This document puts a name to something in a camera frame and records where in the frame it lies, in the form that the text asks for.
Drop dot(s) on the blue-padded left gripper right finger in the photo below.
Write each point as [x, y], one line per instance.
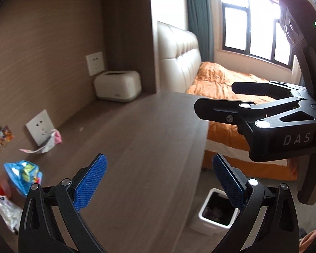
[279, 230]

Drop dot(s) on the teal curtain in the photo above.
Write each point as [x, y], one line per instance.
[200, 23]

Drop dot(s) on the white square trash bin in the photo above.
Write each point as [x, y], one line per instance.
[216, 214]

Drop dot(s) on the white bedside cabinet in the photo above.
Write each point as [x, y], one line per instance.
[154, 148]

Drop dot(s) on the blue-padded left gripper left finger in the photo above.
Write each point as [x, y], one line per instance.
[39, 231]

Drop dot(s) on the cream tissue box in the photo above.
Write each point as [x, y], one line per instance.
[120, 86]

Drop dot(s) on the orange bed cover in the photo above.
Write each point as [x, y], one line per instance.
[215, 82]

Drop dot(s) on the blue snack wrapper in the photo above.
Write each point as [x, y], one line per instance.
[23, 175]

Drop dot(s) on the white lace bed sheet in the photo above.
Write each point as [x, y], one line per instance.
[231, 152]

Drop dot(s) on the dark framed window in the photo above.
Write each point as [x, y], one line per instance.
[252, 28]

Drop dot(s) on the clear crumpled plastic bag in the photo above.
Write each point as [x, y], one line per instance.
[11, 214]

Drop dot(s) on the upper white wall socket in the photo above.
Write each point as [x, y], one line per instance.
[95, 63]

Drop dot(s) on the cream padded headboard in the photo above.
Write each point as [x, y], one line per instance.
[179, 58]

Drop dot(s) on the white wall socket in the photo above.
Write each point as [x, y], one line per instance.
[95, 63]
[40, 127]

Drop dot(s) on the lower white wall socket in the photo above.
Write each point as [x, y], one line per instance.
[40, 127]

